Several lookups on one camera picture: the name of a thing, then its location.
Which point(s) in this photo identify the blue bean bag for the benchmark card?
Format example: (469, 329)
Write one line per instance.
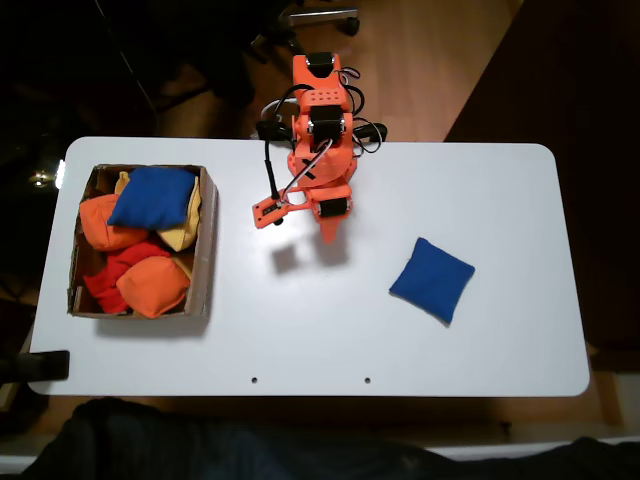
(152, 197)
(432, 280)

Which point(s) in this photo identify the cardboard box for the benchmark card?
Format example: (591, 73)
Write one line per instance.
(202, 280)

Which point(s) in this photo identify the yellow bean bag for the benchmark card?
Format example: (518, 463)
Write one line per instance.
(182, 235)
(122, 182)

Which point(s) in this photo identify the orange bean bag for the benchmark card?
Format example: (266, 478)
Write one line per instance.
(152, 287)
(100, 225)

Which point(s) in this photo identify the red bean bag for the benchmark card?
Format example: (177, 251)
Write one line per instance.
(112, 280)

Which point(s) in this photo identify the office chair base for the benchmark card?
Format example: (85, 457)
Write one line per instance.
(320, 14)

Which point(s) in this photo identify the person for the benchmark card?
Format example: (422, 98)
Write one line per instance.
(200, 450)

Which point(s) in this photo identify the black clamp with bar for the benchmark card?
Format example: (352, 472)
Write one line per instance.
(47, 365)

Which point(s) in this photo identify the orange camera mount plate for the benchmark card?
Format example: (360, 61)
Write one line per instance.
(265, 212)

